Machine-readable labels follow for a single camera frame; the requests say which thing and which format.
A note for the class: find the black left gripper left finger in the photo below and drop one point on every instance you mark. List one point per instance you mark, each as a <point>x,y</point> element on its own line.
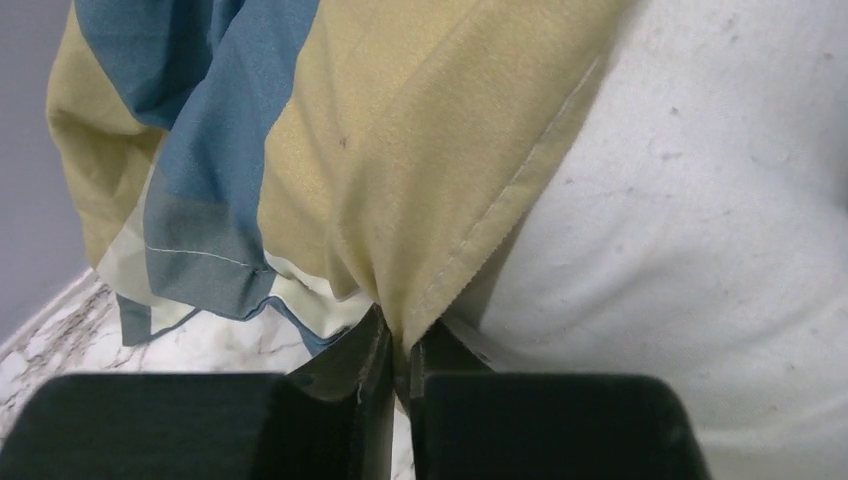
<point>339,407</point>

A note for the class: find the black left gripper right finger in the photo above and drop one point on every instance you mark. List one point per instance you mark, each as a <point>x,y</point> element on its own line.
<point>439,351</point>

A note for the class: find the blue beige checked pillowcase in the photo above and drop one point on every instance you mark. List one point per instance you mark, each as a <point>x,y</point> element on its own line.
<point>317,157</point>

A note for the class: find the white pillow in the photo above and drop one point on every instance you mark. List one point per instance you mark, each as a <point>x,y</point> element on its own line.
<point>696,231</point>

